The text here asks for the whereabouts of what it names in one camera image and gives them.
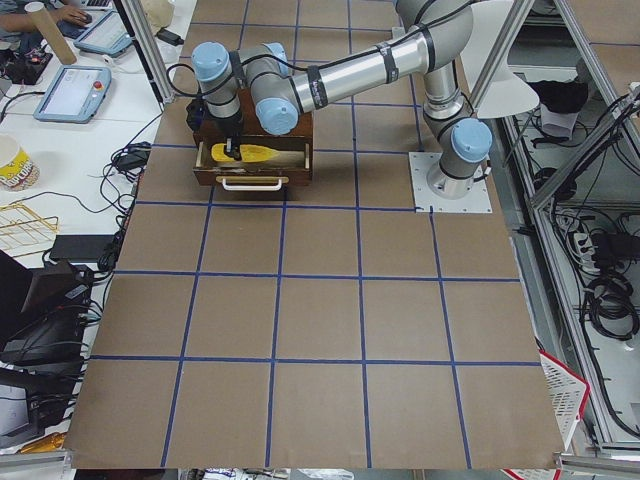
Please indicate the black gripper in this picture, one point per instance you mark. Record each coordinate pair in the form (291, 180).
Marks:
(231, 126)

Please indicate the yellow corn cob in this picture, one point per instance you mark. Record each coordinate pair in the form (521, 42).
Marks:
(251, 153)

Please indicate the white drawer handle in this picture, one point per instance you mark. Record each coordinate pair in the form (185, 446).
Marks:
(252, 184)

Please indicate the dark wooden drawer cabinet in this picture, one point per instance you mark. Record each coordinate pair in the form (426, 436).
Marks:
(301, 136)

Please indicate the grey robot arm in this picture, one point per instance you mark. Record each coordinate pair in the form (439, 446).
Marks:
(435, 34)

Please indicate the person hand on mouse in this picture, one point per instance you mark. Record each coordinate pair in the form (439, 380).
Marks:
(73, 15)

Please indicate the blue teach pendant near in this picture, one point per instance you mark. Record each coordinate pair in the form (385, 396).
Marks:
(74, 95)

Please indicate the blue teach pendant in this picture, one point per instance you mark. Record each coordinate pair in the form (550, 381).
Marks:
(106, 36)
(74, 95)

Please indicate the blue teach pendant far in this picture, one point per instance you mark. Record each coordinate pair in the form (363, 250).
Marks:
(106, 36)

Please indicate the popcorn paper cup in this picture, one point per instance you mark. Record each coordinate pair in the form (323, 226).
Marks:
(18, 171)

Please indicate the cardboard tube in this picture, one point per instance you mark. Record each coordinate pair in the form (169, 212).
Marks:
(45, 21)

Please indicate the white chair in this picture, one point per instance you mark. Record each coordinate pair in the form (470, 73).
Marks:
(495, 91)

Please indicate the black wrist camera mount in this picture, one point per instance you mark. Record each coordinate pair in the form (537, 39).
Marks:
(196, 114)

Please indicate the aluminium frame post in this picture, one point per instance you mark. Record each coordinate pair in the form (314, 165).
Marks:
(137, 26)

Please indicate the gold wire rack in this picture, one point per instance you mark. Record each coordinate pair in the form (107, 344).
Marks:
(24, 232)

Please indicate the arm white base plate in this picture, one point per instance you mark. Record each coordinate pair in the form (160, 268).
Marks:
(434, 192)

